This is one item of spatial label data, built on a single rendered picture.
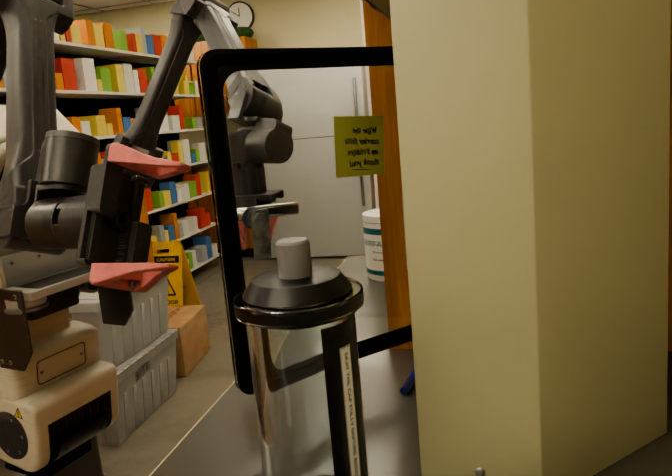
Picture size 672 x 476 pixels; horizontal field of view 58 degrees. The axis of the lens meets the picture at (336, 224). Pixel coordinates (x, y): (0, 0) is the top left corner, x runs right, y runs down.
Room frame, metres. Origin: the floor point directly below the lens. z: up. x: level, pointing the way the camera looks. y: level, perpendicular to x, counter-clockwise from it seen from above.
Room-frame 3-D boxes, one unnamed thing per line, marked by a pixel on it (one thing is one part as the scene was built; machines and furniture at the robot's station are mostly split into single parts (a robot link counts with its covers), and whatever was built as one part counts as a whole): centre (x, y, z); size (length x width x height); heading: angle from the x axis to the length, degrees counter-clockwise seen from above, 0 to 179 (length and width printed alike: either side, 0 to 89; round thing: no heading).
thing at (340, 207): (0.75, 0.00, 1.19); 0.30 x 0.01 x 0.40; 122
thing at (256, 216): (0.68, 0.09, 1.18); 0.02 x 0.02 x 0.06; 32
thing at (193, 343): (3.31, 1.00, 0.14); 0.41 x 0.32 x 0.28; 172
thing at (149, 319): (2.71, 1.11, 0.49); 0.60 x 0.42 x 0.33; 166
